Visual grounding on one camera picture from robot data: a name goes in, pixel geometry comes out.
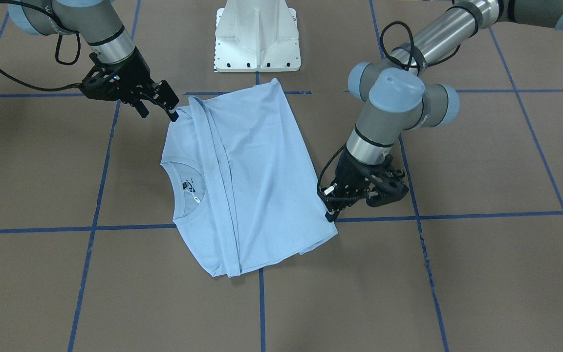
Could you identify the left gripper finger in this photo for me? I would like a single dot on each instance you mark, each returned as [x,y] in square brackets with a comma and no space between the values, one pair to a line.
[335,205]

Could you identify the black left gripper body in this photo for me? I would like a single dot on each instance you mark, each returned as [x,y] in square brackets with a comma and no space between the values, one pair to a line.
[350,169]

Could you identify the white hang tag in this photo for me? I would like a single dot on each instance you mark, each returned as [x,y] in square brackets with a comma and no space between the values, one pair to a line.
[194,196]

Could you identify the light blue t-shirt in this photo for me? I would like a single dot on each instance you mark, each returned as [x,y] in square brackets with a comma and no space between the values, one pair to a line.
[243,154]

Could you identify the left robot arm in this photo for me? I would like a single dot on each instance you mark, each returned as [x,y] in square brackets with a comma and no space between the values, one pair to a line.
[396,99]

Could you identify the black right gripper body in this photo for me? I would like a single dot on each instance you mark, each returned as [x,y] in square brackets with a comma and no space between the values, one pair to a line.
[135,73]

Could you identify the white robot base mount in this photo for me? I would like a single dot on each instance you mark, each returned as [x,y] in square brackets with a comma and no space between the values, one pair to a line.
[256,36]

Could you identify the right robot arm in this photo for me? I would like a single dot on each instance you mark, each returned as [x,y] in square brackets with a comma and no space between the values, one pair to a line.
[95,20]

